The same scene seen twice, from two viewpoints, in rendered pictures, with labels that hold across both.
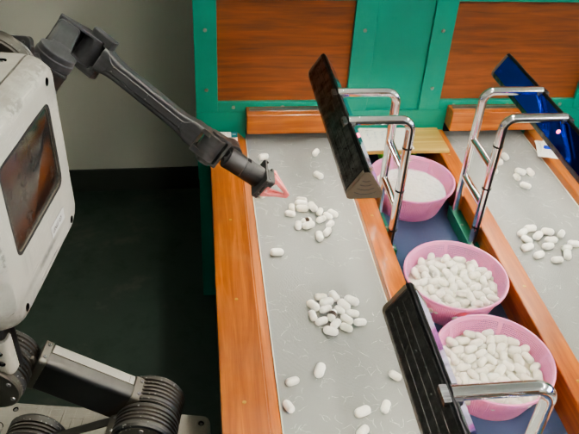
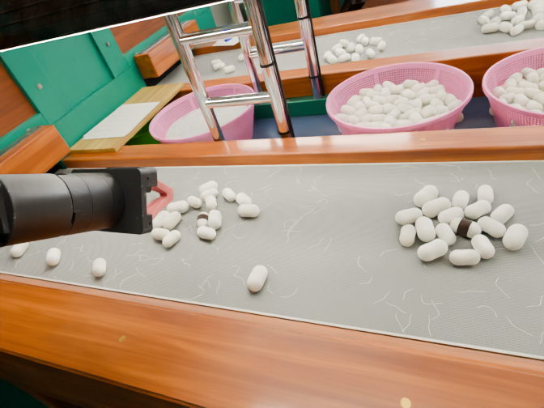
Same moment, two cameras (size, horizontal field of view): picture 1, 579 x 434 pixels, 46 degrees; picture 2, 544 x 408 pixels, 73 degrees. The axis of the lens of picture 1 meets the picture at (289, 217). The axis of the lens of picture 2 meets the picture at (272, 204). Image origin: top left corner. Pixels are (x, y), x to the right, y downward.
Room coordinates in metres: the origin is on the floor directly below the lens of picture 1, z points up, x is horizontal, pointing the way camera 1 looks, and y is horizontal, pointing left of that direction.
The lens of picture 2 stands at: (1.14, 0.24, 1.11)
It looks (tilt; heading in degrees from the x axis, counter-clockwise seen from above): 39 degrees down; 309
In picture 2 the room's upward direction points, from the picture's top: 19 degrees counter-clockwise
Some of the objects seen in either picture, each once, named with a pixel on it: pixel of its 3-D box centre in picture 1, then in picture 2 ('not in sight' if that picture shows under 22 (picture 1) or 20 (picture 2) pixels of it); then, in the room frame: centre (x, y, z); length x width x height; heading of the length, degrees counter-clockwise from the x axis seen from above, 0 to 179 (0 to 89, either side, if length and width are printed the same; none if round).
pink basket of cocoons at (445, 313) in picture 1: (452, 287); (396, 113); (1.32, -0.43, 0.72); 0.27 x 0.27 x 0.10
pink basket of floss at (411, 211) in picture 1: (409, 189); (208, 126); (1.75, -0.37, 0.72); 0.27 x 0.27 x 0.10
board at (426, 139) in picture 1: (395, 140); (131, 115); (1.97, -0.33, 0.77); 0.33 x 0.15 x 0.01; 99
